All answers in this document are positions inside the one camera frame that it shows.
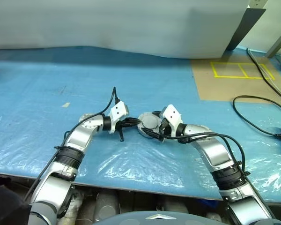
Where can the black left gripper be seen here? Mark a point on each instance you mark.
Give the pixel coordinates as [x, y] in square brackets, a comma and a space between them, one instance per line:
[123, 124]

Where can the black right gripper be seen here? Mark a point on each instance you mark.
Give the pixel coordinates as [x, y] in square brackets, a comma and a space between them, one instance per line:
[165, 127]

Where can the round grey motor lid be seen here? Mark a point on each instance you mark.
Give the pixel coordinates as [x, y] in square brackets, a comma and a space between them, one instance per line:
[149, 120]

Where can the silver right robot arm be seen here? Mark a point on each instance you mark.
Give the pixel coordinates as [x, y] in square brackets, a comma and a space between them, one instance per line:
[213, 150]

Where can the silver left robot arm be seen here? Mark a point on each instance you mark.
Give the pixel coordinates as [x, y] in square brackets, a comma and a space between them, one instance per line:
[79, 138]

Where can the brown cardboard sheet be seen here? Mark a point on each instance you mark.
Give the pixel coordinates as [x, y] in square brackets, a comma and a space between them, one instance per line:
[206, 84]

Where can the small beige tape piece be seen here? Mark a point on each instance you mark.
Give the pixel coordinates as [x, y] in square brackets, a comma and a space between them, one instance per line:
[65, 104]

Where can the grey cylinder under table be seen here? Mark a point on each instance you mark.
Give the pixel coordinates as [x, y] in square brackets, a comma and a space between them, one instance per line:
[106, 205]

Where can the blue foam table mat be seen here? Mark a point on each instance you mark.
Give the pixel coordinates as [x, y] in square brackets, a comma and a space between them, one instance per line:
[61, 77]

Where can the white wrapped bundle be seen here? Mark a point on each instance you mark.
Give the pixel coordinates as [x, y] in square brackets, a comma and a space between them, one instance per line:
[76, 199]

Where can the grey rounded robot torso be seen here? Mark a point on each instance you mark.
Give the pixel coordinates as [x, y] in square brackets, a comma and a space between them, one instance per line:
[154, 219]

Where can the white backdrop board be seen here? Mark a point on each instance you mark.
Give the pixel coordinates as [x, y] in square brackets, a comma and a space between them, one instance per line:
[107, 21]

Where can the dark grey board stand leg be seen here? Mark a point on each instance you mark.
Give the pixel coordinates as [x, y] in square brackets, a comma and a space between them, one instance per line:
[244, 28]

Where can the black cloth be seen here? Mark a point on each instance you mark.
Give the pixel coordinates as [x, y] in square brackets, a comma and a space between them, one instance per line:
[7, 206]

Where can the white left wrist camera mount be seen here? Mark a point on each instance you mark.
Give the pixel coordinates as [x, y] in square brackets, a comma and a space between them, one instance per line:
[118, 111]

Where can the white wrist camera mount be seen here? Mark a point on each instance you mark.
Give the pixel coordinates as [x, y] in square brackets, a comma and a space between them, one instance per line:
[118, 111]
[172, 114]

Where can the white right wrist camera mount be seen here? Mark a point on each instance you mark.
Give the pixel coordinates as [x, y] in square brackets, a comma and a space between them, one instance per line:
[172, 114]

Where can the grey aluminium post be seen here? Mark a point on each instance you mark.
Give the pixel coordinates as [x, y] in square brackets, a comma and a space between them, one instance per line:
[278, 41]

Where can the white wall outlet plate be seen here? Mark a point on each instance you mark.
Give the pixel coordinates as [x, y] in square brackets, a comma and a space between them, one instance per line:
[257, 2]

